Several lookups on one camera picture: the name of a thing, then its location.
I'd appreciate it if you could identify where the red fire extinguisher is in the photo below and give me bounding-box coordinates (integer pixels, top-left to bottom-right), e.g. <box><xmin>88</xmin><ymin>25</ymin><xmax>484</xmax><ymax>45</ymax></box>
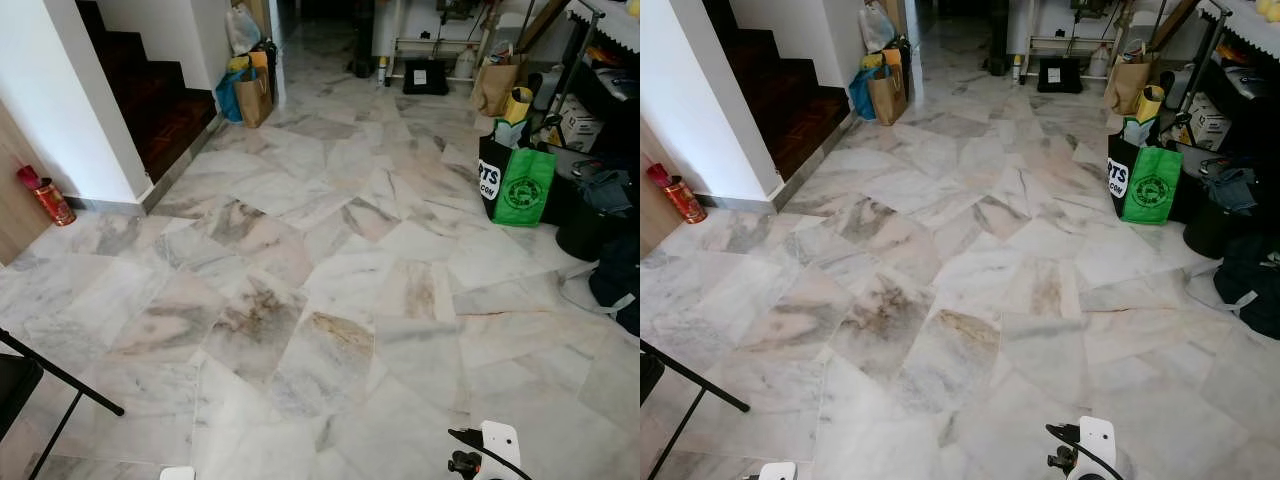
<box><xmin>646</xmin><ymin>162</ymin><xmax>709</xmax><ymax>225</ymax></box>
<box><xmin>16</xmin><ymin>165</ymin><xmax>77</xmax><ymax>228</ymax></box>

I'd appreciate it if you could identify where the dark blue backpack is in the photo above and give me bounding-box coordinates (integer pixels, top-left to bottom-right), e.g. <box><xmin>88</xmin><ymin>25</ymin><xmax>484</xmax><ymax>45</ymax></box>
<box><xmin>1212</xmin><ymin>235</ymin><xmax>1280</xmax><ymax>341</ymax></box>
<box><xmin>588</xmin><ymin>235</ymin><xmax>641</xmax><ymax>336</ymax></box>

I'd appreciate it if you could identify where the white metal rack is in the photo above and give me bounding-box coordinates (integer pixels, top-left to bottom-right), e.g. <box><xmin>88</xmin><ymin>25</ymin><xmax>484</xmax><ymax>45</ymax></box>
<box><xmin>1008</xmin><ymin>0</ymin><xmax>1136</xmax><ymax>83</ymax></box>
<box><xmin>372</xmin><ymin>0</ymin><xmax>501</xmax><ymax>87</ymax></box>

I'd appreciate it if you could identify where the blue denim garment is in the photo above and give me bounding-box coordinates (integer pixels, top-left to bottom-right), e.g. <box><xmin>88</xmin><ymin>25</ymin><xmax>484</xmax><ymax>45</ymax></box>
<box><xmin>578</xmin><ymin>165</ymin><xmax>635</xmax><ymax>216</ymax></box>
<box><xmin>1203</xmin><ymin>165</ymin><xmax>1261</xmax><ymax>214</ymax></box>

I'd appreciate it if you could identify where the black round stool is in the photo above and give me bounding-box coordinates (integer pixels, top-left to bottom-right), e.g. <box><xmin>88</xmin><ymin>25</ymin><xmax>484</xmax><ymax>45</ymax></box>
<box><xmin>1183</xmin><ymin>200</ymin><xmax>1256</xmax><ymax>261</ymax></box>
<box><xmin>556</xmin><ymin>205</ymin><xmax>626</xmax><ymax>263</ymax></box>

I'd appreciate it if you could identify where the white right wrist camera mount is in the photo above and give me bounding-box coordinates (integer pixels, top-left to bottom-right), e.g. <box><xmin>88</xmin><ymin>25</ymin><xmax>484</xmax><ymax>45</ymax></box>
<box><xmin>478</xmin><ymin>420</ymin><xmax>523</xmax><ymax>480</ymax></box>
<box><xmin>1076</xmin><ymin>416</ymin><xmax>1117</xmax><ymax>480</ymax></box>

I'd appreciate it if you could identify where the table with white cloth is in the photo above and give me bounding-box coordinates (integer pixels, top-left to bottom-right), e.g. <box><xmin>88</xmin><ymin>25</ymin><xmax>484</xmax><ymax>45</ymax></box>
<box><xmin>1198</xmin><ymin>0</ymin><xmax>1280</xmax><ymax>61</ymax></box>
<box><xmin>568</xmin><ymin>0</ymin><xmax>641</xmax><ymax>53</ymax></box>

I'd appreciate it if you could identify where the black box with white label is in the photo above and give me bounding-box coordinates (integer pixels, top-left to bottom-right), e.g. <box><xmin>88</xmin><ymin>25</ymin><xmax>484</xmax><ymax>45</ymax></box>
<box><xmin>403</xmin><ymin>58</ymin><xmax>450</xmax><ymax>97</ymax></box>
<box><xmin>1037</xmin><ymin>56</ymin><xmax>1084</xmax><ymax>95</ymax></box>

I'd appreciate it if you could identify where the large brown paper bag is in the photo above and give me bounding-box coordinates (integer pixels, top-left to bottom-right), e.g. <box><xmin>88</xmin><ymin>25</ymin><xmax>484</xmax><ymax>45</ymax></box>
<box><xmin>471</xmin><ymin>52</ymin><xmax>521</xmax><ymax>119</ymax></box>
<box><xmin>1104</xmin><ymin>50</ymin><xmax>1153</xmax><ymax>116</ymax></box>

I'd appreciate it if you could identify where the white cardboard box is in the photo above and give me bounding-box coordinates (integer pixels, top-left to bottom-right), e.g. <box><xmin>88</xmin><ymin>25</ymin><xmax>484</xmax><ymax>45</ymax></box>
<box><xmin>1183</xmin><ymin>93</ymin><xmax>1233</xmax><ymax>151</ymax></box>
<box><xmin>553</xmin><ymin>95</ymin><xmax>604</xmax><ymax>153</ymax></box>

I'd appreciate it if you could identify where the dark wooden staircase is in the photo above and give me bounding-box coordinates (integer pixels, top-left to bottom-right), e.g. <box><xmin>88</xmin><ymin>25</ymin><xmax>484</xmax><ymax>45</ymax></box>
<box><xmin>700</xmin><ymin>0</ymin><xmax>853</xmax><ymax>183</ymax></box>
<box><xmin>76</xmin><ymin>0</ymin><xmax>219</xmax><ymax>184</ymax></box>

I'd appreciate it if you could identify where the small brown paper bag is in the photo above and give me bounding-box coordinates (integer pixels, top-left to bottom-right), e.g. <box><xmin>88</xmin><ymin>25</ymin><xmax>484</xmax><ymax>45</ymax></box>
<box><xmin>868</xmin><ymin>64</ymin><xmax>909</xmax><ymax>127</ymax></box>
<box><xmin>234</xmin><ymin>66</ymin><xmax>275</xmax><ymax>129</ymax></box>

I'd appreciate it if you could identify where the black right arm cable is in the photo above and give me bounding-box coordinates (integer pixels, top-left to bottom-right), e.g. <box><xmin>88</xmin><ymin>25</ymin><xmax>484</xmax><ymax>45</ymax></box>
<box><xmin>448</xmin><ymin>427</ymin><xmax>533</xmax><ymax>480</ymax></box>
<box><xmin>1046</xmin><ymin>423</ymin><xmax>1131</xmax><ymax>480</ymax></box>

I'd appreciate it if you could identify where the black bag with white print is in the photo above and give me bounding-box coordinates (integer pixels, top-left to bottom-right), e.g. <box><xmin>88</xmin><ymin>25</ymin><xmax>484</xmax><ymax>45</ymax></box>
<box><xmin>1105</xmin><ymin>132</ymin><xmax>1141</xmax><ymax>201</ymax></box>
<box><xmin>477</xmin><ymin>132</ymin><xmax>516</xmax><ymax>203</ymax></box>

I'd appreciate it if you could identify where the green shopping bag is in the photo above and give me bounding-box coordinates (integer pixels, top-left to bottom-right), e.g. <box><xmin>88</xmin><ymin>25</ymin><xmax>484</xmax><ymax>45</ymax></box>
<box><xmin>494</xmin><ymin>145</ymin><xmax>557</xmax><ymax>229</ymax></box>
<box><xmin>1121</xmin><ymin>143</ymin><xmax>1183</xmax><ymax>225</ymax></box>

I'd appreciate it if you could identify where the white plastic bag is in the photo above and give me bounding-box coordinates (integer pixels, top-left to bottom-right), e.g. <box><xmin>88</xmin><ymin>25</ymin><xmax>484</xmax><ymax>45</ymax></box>
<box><xmin>226</xmin><ymin>4</ymin><xmax>263</xmax><ymax>57</ymax></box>
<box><xmin>858</xmin><ymin>3</ymin><xmax>897</xmax><ymax>55</ymax></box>

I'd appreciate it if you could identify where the blue shopping bag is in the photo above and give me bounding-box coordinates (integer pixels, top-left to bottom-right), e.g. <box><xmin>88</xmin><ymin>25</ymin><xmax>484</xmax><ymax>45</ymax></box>
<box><xmin>214</xmin><ymin>68</ymin><xmax>247</xmax><ymax>125</ymax></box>
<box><xmin>848</xmin><ymin>66</ymin><xmax>881</xmax><ymax>123</ymax></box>

